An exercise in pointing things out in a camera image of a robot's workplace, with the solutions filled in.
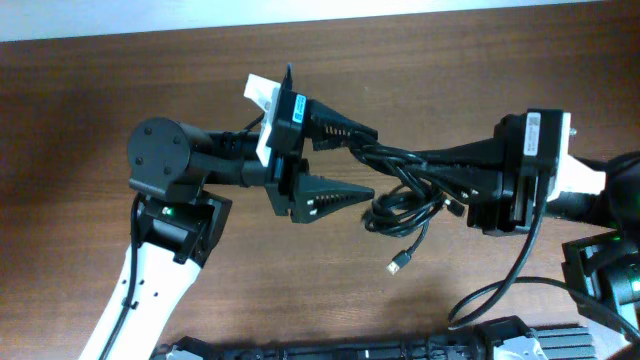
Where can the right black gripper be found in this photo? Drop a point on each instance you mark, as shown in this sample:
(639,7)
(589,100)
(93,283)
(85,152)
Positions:
(494,187)

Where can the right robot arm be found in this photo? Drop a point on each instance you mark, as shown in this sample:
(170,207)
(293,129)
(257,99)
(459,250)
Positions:
(601,272)

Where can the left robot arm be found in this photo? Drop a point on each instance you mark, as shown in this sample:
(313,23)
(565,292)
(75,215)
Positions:
(176,223)

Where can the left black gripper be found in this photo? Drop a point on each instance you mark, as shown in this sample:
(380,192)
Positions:
(282,163)

